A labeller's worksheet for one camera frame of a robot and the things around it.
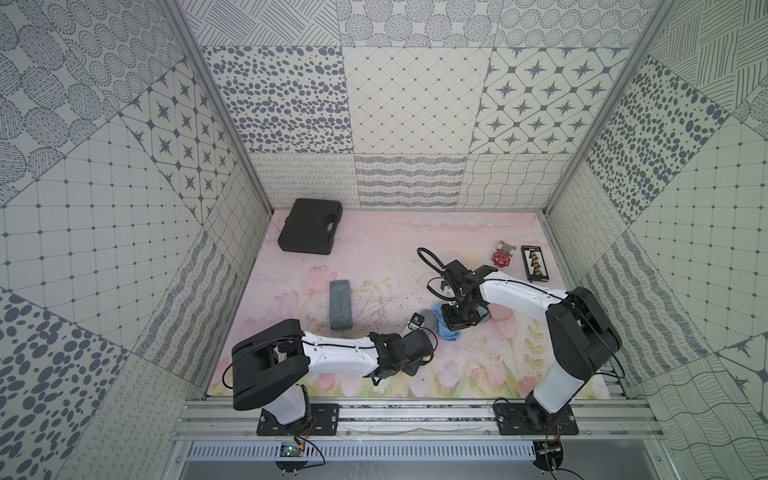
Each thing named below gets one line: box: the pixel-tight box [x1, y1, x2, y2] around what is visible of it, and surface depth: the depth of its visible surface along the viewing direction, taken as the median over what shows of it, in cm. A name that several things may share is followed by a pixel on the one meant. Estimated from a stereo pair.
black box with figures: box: [521, 245, 549, 282], surface depth 106 cm
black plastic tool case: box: [277, 198, 343, 255], surface depth 113 cm
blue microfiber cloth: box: [432, 303, 463, 342], surface depth 86 cm
